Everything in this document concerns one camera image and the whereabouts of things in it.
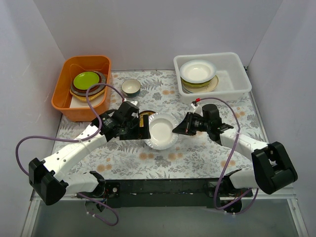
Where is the lime green dotted plate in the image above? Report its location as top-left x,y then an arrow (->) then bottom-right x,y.
181,78 -> 212,88

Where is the dark brown plate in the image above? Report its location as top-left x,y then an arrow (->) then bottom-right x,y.
72,74 -> 101,93

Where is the cream green glazed plate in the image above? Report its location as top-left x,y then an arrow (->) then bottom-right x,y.
182,76 -> 219,93

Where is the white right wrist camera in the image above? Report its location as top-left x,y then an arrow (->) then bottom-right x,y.
191,103 -> 203,116

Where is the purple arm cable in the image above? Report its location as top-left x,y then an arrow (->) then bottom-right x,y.
15,83 -> 128,227
192,97 -> 259,215

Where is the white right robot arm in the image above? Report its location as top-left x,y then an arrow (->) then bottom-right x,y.
172,104 -> 298,196

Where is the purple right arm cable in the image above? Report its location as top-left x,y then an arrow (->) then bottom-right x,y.
192,97 -> 259,215

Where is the orange plastic bin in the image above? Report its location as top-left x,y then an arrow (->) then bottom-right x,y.
51,55 -> 113,122

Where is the grey speckled plate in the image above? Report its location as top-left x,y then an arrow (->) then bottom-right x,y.
70,71 -> 107,88

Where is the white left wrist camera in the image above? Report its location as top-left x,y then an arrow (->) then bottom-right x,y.
127,100 -> 139,106

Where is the lime green small plate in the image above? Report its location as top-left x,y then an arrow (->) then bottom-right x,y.
73,72 -> 100,90

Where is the white square plate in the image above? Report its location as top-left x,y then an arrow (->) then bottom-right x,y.
69,95 -> 103,108

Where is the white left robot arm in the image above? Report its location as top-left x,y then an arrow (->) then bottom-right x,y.
29,101 -> 151,205

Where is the yellow black patterned plate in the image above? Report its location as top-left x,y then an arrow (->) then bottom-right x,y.
139,110 -> 155,127

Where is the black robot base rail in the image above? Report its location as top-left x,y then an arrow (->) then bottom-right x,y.
76,176 -> 252,209

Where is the white plastic bin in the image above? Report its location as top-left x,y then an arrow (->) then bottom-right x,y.
173,52 -> 252,104

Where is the aluminium frame rail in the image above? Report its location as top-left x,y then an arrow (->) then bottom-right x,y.
30,185 -> 297,201

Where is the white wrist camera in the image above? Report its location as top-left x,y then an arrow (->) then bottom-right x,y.
191,103 -> 203,116
127,100 -> 139,106

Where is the white deep plate blue rim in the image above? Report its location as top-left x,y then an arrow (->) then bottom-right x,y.
179,60 -> 217,84

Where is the floral patterned table mat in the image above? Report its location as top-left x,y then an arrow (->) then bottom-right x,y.
71,70 -> 252,179

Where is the yellow woven basket plate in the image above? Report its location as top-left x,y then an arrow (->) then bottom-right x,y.
70,86 -> 105,102

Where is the dark teal ceramic bowl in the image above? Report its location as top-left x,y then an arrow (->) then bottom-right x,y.
121,79 -> 141,98

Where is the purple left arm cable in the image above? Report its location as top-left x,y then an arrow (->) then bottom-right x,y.
15,83 -> 128,227

